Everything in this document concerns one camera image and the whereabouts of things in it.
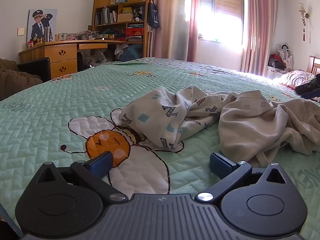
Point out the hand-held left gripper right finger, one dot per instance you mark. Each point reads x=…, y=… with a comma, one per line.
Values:
x=221, y=165

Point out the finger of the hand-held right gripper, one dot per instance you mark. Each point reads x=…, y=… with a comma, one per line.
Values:
x=311, y=95
x=310, y=87

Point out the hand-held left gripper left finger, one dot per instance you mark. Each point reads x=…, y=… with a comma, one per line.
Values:
x=102, y=162

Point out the white printed long-sleeve shirt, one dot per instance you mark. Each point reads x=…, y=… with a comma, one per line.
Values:
x=250, y=125

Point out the floral pink pillow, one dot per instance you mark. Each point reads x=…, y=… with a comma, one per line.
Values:
x=297, y=78

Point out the wooden headboard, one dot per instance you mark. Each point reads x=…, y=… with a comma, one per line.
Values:
x=313, y=65

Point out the white storage box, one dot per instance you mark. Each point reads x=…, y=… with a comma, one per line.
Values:
x=272, y=73

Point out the heap of shopping bags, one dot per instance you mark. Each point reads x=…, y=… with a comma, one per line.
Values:
x=282, y=57

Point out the green quilted bee bedspread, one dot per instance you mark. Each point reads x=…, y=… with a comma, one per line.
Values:
x=50, y=100

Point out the clear plastic bags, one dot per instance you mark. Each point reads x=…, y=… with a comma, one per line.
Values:
x=98, y=58

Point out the window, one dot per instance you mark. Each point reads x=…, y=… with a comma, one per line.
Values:
x=222, y=17

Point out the blue bag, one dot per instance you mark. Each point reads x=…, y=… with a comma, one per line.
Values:
x=132, y=53

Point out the wooden desk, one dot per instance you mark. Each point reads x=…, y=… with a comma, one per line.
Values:
x=63, y=55

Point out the black chair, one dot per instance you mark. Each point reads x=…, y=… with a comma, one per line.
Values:
x=35, y=68

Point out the brown sofa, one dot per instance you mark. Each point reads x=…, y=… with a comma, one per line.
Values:
x=15, y=82

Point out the desk photo frames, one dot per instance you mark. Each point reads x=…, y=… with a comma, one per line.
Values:
x=66, y=37

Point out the red box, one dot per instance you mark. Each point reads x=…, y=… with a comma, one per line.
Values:
x=134, y=32

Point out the steel thermos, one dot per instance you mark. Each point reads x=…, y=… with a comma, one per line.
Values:
x=47, y=33

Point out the row of books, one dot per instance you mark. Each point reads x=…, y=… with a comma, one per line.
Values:
x=105, y=17

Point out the cardboard box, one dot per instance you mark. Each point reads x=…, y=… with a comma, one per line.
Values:
x=125, y=17

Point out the navy tote bag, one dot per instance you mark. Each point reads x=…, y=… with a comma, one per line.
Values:
x=153, y=15

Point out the wall lamp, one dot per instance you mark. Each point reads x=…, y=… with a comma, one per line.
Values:
x=303, y=10

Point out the wall poster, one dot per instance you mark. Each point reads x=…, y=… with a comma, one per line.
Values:
x=41, y=25

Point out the light switch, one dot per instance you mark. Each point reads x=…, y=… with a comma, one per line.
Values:
x=21, y=31

